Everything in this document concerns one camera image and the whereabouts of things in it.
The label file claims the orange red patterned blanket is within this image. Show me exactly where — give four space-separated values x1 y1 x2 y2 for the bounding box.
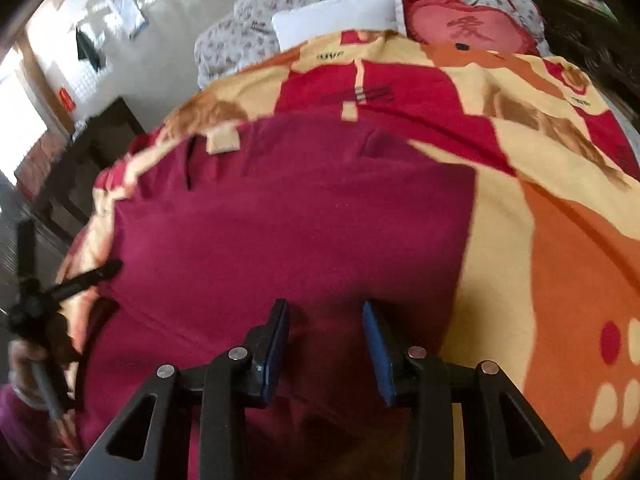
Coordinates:
63 32 639 479

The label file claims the red heart cushion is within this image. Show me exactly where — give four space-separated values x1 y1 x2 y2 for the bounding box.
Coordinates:
402 0 539 55

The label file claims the person's left hand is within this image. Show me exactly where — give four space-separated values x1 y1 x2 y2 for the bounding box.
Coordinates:
9 313 80 410

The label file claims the white pillow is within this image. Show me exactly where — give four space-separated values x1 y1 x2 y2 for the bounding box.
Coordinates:
271 0 407 51

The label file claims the dark wooden cabinet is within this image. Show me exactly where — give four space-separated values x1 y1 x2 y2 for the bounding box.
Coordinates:
16 96 144 245

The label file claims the white wall poster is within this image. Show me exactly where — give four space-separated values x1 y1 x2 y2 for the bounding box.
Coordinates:
106 0 148 40

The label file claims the maroon red garment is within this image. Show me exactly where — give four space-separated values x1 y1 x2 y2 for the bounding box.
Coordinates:
76 113 475 479

